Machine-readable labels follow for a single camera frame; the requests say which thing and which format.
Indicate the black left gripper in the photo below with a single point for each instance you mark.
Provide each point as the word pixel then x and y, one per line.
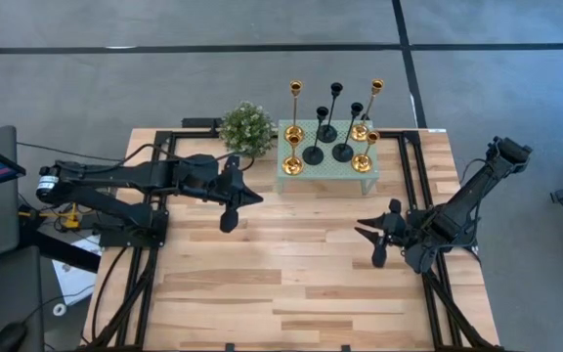
pixel 210 183

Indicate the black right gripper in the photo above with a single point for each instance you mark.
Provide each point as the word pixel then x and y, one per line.
pixel 406 230

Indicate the gold candlestick holder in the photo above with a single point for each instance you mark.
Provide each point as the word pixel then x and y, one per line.
pixel 362 162
pixel 359 132
pixel 295 88
pixel 292 166

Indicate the black candlestick holder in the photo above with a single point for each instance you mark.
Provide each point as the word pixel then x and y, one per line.
pixel 313 155
pixel 327 133
pixel 343 152

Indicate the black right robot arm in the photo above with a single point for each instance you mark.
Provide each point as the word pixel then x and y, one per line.
pixel 472 195

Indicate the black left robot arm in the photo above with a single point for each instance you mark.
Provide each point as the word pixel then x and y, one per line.
pixel 115 176

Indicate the green plant in black pot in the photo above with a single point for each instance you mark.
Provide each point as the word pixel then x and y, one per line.
pixel 247 129

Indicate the green table in background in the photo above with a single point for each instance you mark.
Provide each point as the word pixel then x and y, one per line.
pixel 330 168

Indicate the yellow clamp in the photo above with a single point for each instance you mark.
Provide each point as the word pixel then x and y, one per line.
pixel 69 217

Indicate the white paper sheet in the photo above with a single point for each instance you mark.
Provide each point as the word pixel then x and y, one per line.
pixel 73 278

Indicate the white tape roll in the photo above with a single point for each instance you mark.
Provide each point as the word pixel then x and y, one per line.
pixel 59 309

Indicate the black computer mouse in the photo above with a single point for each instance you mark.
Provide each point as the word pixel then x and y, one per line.
pixel 8 338

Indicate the black aluminium table frame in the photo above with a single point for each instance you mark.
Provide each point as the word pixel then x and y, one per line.
pixel 161 137

